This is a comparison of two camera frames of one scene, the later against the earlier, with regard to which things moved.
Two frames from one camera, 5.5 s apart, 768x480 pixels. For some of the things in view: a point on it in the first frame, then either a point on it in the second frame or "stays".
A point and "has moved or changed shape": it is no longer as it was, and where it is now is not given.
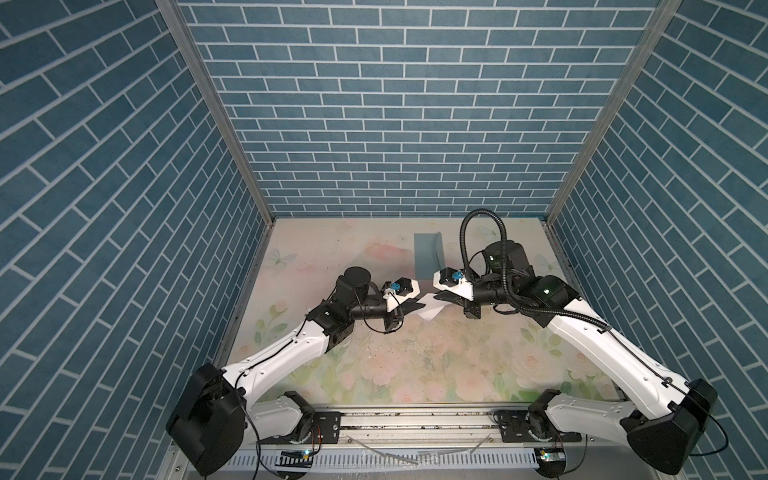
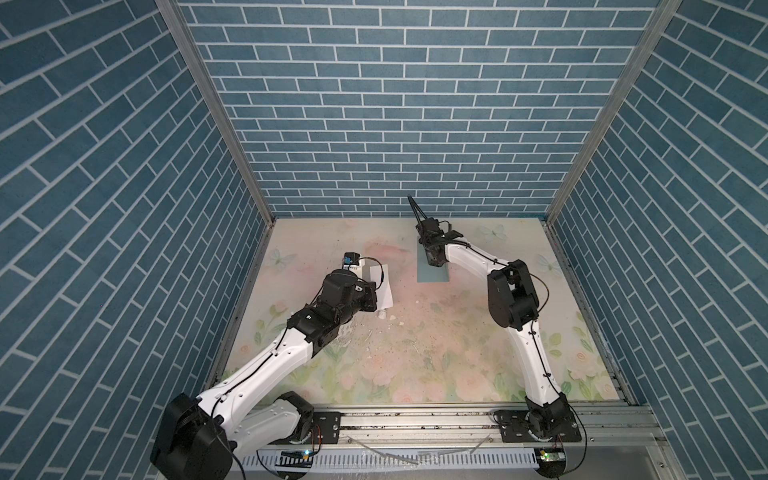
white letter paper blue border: [432, 306] has moved or changed shape
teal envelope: [428, 255] stays
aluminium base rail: [428, 429] stays
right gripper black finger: [447, 295] → [416, 209]
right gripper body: [491, 290] → [429, 257]
